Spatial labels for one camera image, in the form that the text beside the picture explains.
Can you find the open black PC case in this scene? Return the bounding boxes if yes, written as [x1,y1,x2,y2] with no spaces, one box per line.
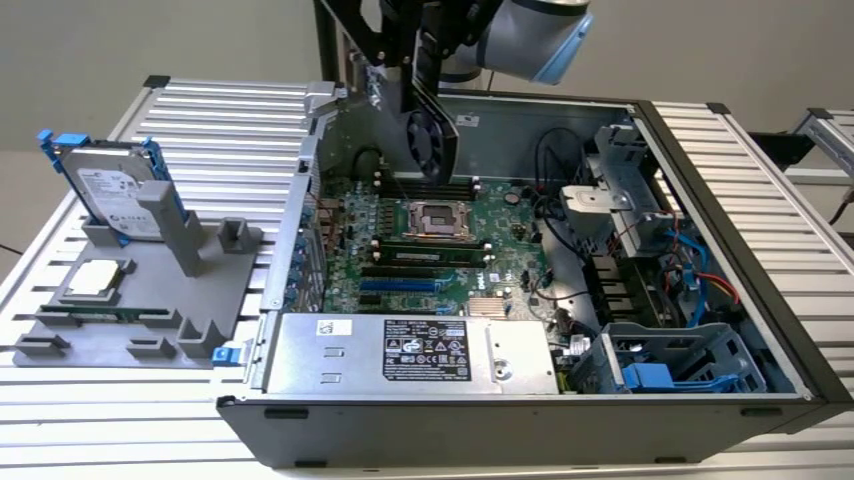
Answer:
[216,82,854,469]

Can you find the black-labelled RAM stick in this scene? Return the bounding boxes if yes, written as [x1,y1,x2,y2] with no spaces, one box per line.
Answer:
[372,239,497,266]

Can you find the blue expansion slot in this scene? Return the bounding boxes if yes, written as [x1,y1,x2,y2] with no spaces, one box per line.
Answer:
[359,279,439,296]

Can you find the blue wire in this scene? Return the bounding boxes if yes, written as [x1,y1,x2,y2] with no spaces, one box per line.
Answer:
[666,229,713,326]

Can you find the thin black cable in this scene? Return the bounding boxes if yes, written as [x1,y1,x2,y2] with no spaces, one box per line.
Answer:
[533,127,589,241]

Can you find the silver power supply unit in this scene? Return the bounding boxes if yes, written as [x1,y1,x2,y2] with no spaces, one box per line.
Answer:
[263,313,562,396]

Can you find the blue plastic drive tray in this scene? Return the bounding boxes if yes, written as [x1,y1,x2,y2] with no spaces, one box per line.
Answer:
[623,362,759,396]

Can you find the black expansion slot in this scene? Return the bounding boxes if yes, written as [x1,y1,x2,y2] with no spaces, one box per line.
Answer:
[363,266,437,281]

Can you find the silver CPU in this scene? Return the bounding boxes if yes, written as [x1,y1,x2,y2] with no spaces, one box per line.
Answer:
[71,260,128,296]

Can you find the aluminium frame table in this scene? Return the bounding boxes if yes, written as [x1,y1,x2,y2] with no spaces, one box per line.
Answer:
[746,107,854,226]

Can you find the hard disk in blue carrier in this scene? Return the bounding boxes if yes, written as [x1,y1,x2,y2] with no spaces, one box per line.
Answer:
[38,130,176,249]

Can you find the green RAM stick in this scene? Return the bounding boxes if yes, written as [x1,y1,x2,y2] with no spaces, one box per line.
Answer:
[40,304,172,321]

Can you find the black vertical post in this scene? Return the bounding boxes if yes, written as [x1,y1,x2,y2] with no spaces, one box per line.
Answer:
[312,0,348,84]

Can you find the blue case latch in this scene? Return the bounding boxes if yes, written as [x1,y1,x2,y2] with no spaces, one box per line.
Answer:
[211,341,246,367]

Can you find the graphics card with black shroud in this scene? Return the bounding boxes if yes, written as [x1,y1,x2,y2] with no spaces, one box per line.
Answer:
[343,27,463,187]

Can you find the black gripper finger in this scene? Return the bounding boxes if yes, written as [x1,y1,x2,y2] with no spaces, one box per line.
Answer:
[312,0,419,115]
[426,22,483,65]

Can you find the silver disk bay bracket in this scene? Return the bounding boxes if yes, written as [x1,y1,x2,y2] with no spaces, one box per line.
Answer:
[559,124,675,259]

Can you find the red wire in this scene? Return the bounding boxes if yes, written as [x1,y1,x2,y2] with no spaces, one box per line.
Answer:
[693,272,739,304]

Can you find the green motherboard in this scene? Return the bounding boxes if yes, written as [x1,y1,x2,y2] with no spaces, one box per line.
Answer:
[316,177,553,316]

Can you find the grey metal drive cage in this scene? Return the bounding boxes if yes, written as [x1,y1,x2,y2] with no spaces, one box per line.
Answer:
[570,321,769,396]

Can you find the grey parts rack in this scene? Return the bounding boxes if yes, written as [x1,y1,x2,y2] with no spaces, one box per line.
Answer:
[12,179,279,370]

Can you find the small silver heatsink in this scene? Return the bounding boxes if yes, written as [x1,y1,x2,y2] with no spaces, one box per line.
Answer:
[466,298,513,317]

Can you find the CPU socket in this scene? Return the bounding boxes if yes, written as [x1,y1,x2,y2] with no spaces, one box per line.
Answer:
[398,199,473,240]

